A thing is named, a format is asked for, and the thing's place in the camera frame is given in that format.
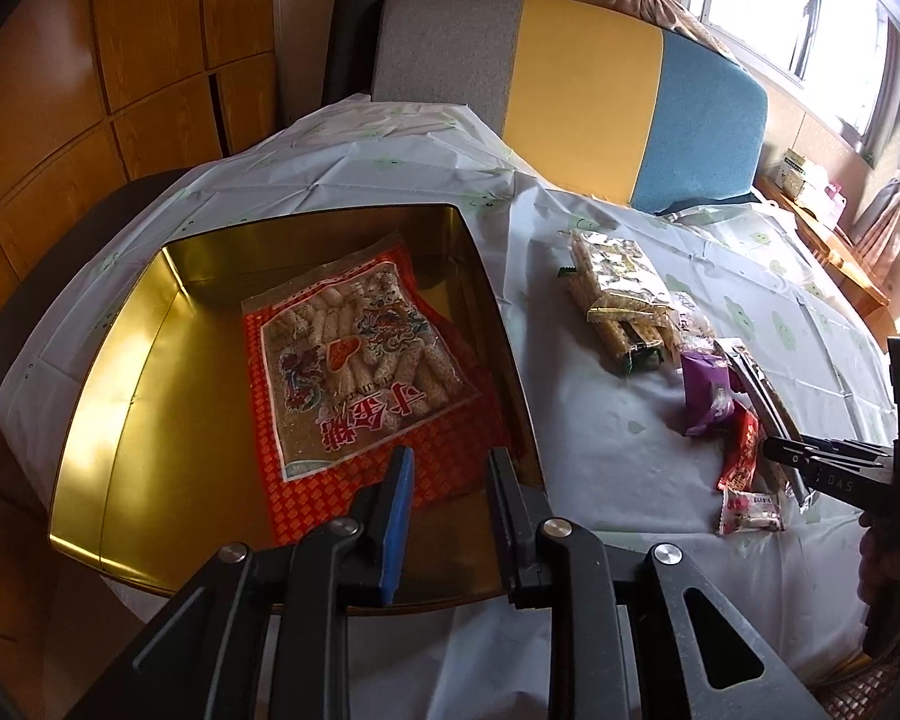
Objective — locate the wicker chair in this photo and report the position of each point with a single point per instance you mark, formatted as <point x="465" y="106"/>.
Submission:
<point x="857" y="690"/>

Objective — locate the pink patterned right curtain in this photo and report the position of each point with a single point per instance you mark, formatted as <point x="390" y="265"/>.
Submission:
<point x="874" y="231"/>

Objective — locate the red checkered rice-stick snack bag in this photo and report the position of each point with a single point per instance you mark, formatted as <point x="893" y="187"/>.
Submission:
<point x="347" y="361"/>

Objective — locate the purple snack packet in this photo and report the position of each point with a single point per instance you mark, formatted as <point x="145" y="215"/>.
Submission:
<point x="708" y="397"/>

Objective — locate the wooden side table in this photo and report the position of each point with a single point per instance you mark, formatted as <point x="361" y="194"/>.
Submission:
<point x="834" y="255"/>

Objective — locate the white pink-flower candy packet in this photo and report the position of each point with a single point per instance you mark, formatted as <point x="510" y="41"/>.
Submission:
<point x="744" y="511"/>

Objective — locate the person's right hand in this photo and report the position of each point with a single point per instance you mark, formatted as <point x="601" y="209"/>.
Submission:
<point x="879" y="556"/>

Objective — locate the wooden panel cabinet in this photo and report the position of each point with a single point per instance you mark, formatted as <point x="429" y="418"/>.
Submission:
<point x="95" y="95"/>

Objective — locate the puffed rice cake pack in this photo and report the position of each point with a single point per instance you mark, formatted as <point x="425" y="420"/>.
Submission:
<point x="617" y="280"/>

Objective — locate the black rolled mat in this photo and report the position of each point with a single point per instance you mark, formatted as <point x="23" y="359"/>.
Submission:
<point x="351" y="55"/>

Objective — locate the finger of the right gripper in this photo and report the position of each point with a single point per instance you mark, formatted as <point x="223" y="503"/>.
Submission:
<point x="851" y="455"/>

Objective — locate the white green-cloud tablecloth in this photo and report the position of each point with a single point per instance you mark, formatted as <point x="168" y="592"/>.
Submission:
<point x="613" y="453"/>

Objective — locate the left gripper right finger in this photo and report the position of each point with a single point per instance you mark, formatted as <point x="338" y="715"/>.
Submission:
<point x="517" y="511"/>

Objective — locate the gold metal tin box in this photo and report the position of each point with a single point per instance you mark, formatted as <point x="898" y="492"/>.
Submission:
<point x="159" y="465"/>

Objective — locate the long red candy packet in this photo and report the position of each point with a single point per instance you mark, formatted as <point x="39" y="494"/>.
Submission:
<point x="741" y="447"/>

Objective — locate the gold-brown snack pouch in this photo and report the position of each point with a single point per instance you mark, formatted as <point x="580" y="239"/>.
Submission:
<point x="765" y="404"/>

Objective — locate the green-edged cracker pack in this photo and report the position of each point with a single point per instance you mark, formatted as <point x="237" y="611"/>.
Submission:
<point x="632" y="346"/>

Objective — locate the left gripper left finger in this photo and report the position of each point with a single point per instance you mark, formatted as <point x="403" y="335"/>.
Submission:
<point x="391" y="520"/>

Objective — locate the boxes on side table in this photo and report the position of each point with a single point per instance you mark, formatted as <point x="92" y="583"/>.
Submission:
<point x="809" y="186"/>

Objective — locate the brown crumb pastry packet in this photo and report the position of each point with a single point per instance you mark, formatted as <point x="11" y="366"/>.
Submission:
<point x="688" y="328"/>

